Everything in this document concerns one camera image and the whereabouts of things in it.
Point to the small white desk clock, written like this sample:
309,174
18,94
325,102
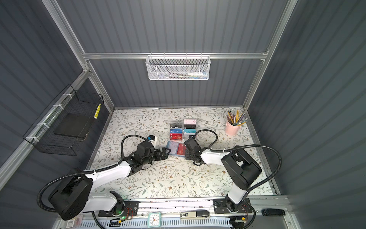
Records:
154,220

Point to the red vip card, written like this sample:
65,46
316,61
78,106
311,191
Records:
181,150
176,136

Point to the teal VIP card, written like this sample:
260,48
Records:
190,131

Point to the grey black handheld device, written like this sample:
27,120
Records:
198,214

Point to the blue leather card holder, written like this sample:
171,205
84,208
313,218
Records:
176,149

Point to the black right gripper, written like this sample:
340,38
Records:
188,157

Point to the blue VIP card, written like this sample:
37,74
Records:
176,131

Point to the black VIP logo card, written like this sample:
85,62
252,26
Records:
175,125

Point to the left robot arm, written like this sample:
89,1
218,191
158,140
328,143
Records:
75,195

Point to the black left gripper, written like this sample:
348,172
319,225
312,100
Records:
165,155

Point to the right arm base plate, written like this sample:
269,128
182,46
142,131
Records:
226,206

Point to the small label packet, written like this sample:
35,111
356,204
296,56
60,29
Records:
74,223

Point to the clear acrylic card display stand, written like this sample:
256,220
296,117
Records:
182,122

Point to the pink metal pencil bucket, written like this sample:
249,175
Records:
231,130

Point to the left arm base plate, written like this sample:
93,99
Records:
126,209

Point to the black wire wall basket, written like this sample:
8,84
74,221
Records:
66,126

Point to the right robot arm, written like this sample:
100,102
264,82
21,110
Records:
241,167

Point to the white wire mesh basket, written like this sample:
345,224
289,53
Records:
156,68

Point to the pink VIP card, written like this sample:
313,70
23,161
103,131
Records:
190,121

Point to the black remote device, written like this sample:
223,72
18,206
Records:
273,212

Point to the black card with gold lines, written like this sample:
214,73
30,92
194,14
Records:
189,126

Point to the markers in mesh basket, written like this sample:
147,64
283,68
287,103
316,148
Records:
187,75

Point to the red VIP card in stand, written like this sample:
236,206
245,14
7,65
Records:
176,136

